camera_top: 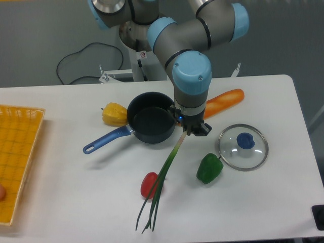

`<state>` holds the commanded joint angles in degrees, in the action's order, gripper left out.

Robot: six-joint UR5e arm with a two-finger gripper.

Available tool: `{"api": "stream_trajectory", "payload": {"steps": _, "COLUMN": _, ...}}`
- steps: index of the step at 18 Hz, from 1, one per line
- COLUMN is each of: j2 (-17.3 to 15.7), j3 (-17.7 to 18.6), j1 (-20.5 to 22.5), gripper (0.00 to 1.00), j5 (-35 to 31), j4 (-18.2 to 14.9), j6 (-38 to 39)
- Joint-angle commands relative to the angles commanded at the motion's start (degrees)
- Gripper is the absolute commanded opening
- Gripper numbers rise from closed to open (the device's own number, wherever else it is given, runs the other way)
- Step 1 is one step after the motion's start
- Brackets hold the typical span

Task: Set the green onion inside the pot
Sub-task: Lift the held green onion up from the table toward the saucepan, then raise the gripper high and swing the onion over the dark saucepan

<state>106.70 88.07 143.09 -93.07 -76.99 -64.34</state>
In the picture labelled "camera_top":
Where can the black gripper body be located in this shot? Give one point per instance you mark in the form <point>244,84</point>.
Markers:
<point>188,122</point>

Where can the dark pot blue handle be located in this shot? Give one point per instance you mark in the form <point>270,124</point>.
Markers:
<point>149,121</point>

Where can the yellow bell pepper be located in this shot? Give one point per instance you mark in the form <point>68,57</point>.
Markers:
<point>115,115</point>

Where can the orange baguette bread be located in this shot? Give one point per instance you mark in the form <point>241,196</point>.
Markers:
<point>213,106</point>

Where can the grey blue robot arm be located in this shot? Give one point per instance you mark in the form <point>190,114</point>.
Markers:
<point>191,71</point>

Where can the red bell pepper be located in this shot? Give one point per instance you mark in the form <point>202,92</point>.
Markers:
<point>148,187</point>

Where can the glass lid blue knob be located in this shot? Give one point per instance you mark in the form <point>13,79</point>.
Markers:
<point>242,147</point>

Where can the yellow woven basket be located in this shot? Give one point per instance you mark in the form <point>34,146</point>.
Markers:
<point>20,127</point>

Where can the green bell pepper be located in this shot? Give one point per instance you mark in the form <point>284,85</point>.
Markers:
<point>209,169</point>

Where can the peach object in basket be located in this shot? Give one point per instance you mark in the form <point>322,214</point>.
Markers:
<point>2,192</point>

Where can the black object table corner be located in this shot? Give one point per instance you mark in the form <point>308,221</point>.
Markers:
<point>318,214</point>

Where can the green onion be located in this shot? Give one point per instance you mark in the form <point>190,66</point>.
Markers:
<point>150,224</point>

